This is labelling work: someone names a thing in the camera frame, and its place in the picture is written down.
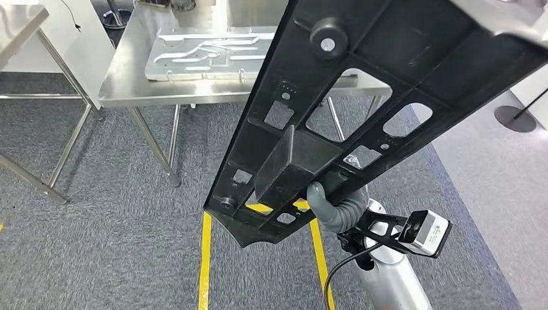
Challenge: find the stainless steel workbench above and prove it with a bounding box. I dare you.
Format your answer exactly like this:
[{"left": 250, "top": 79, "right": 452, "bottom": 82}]
[{"left": 98, "top": 4, "right": 392, "bottom": 188}]

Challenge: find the pale wrist camera on bracket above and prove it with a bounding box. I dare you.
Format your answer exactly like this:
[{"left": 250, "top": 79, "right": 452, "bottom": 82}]
[{"left": 338, "top": 209, "right": 453, "bottom": 259}]

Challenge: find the stainless steel side table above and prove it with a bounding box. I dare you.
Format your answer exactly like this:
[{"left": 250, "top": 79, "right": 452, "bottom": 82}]
[{"left": 0, "top": 4, "right": 105, "bottom": 205}]

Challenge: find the silver stamped metal plate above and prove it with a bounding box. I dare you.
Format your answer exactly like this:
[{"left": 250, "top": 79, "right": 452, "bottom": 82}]
[{"left": 144, "top": 26, "right": 279, "bottom": 82}]

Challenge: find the black plastic plate frame part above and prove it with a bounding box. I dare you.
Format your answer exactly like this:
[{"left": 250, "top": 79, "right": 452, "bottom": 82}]
[{"left": 203, "top": 0, "right": 548, "bottom": 249}]

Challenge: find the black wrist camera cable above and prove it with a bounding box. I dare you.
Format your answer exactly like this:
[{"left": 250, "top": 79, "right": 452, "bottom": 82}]
[{"left": 324, "top": 242, "right": 386, "bottom": 310}]

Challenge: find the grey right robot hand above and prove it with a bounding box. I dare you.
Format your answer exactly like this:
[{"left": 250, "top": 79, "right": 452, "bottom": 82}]
[{"left": 306, "top": 181, "right": 370, "bottom": 234}]

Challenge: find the pole stand with round base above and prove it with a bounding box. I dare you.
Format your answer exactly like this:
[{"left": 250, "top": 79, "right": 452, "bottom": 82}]
[{"left": 101, "top": 0, "right": 131, "bottom": 30}]

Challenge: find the white cabinet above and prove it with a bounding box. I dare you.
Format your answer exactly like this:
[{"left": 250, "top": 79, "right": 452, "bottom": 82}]
[{"left": 2, "top": 0, "right": 116, "bottom": 121}]

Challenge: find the thin black cable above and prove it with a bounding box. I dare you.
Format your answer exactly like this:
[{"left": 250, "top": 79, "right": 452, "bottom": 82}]
[{"left": 59, "top": 0, "right": 83, "bottom": 33}]

